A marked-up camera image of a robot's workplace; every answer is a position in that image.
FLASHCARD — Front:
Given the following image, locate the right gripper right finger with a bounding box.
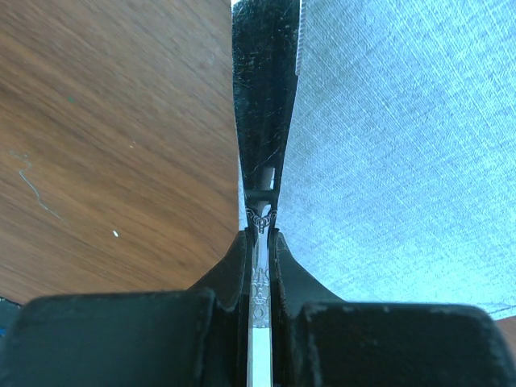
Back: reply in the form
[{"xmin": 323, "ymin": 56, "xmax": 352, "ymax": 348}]
[{"xmin": 269, "ymin": 232, "xmax": 515, "ymax": 386}]

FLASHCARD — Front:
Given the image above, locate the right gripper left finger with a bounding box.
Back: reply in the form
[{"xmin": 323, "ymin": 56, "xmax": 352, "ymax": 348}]
[{"xmin": 1, "ymin": 232, "xmax": 248, "ymax": 386}]

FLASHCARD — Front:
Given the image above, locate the grey cloth napkin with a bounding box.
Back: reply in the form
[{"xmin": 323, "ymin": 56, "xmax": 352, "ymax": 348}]
[{"xmin": 276, "ymin": 0, "xmax": 516, "ymax": 318}]

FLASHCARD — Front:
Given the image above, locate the silver table knife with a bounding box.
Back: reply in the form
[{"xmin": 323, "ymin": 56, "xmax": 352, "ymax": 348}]
[{"xmin": 231, "ymin": 1, "xmax": 306, "ymax": 386}]

